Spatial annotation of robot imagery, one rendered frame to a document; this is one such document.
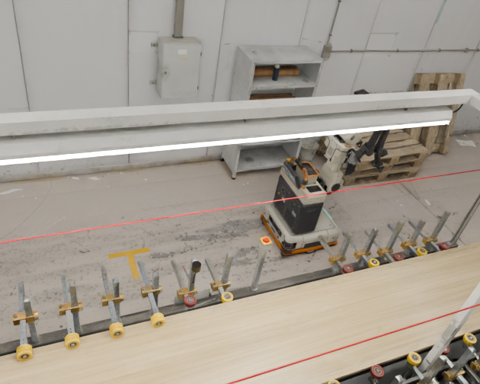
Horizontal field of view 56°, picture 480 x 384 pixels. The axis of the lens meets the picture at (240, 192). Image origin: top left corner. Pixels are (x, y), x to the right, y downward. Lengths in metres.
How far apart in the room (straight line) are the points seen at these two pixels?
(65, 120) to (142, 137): 0.29
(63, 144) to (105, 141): 0.15
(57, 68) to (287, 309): 3.24
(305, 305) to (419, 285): 0.97
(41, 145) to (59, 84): 3.25
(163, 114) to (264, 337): 1.71
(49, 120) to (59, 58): 3.18
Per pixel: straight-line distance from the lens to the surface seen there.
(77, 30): 4.79
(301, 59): 5.20
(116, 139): 1.78
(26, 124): 1.73
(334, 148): 4.41
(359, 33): 6.06
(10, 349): 3.21
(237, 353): 2.88
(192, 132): 1.84
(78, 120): 1.73
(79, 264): 4.52
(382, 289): 3.55
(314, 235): 4.71
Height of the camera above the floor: 3.32
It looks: 37 degrees down
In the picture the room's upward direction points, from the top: 11 degrees clockwise
